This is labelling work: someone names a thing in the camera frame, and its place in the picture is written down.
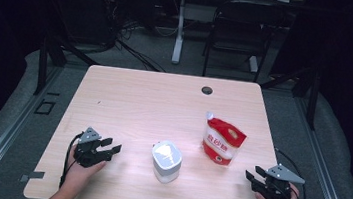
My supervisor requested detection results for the red and white sugar pouch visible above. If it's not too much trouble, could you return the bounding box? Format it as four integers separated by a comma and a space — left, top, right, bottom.
200, 110, 250, 169

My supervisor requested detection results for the bundle of black floor cables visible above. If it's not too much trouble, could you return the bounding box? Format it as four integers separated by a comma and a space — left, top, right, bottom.
94, 9, 174, 74

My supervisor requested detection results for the aluminium floor rail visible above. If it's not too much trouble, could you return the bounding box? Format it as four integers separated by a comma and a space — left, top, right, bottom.
0, 58, 66, 199
282, 92, 353, 199

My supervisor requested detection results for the left hand-held gripper black cable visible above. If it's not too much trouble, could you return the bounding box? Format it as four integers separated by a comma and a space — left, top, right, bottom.
58, 130, 84, 192

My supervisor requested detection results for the grey tape strip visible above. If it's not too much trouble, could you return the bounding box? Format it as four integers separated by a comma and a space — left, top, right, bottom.
18, 168, 46, 186

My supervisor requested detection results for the person's left hand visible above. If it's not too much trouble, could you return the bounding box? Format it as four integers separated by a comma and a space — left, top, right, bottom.
63, 146, 109, 191

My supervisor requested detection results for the black table grommet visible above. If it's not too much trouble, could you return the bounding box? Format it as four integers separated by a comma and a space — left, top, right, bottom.
200, 85, 214, 97

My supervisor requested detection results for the white lidded seasoning jar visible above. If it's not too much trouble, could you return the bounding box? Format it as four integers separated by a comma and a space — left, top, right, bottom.
148, 138, 185, 186

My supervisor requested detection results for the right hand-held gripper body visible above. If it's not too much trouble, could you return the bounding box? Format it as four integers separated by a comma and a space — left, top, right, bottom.
249, 161, 308, 199

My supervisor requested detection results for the white desk foot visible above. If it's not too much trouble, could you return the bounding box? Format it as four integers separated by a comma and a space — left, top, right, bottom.
246, 54, 261, 74

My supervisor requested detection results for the hand-held gripper black cable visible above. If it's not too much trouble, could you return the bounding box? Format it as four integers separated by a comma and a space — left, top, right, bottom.
268, 147, 312, 199
58, 130, 84, 192

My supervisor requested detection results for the right hand-held gripper black cable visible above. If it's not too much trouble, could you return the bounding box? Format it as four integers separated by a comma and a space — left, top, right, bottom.
268, 147, 312, 199

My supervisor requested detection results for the black folding chair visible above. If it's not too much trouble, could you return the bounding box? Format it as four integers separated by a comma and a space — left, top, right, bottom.
199, 0, 289, 86

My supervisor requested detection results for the black metal stand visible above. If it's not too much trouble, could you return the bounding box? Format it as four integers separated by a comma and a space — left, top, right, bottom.
255, 60, 323, 131
32, 28, 103, 102

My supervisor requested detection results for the white desk leg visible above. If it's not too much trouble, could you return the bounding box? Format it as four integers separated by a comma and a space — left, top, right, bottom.
171, 0, 189, 66

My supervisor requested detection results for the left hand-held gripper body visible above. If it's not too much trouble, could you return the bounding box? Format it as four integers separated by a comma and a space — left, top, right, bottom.
71, 125, 117, 172

